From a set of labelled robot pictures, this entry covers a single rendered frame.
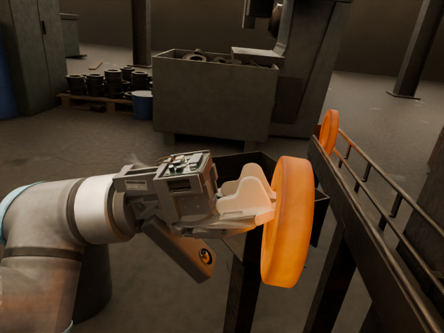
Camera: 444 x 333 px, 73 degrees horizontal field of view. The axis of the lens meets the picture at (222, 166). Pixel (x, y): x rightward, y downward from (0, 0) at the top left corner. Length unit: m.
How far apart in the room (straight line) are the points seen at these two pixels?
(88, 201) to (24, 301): 0.12
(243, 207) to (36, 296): 0.25
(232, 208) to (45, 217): 0.23
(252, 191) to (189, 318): 1.00
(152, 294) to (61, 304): 0.96
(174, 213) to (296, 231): 0.14
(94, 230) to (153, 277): 1.05
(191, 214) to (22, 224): 0.21
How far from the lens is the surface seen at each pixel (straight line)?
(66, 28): 7.87
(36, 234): 0.43
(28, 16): 3.63
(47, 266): 0.42
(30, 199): 0.45
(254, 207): 0.34
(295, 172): 0.32
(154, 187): 0.36
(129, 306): 1.34
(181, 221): 0.35
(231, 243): 0.67
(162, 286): 1.40
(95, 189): 0.39
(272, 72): 2.51
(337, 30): 3.09
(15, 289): 0.40
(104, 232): 0.39
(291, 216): 0.30
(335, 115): 1.23
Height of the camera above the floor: 1.03
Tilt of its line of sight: 26 degrees down
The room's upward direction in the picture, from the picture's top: 6 degrees clockwise
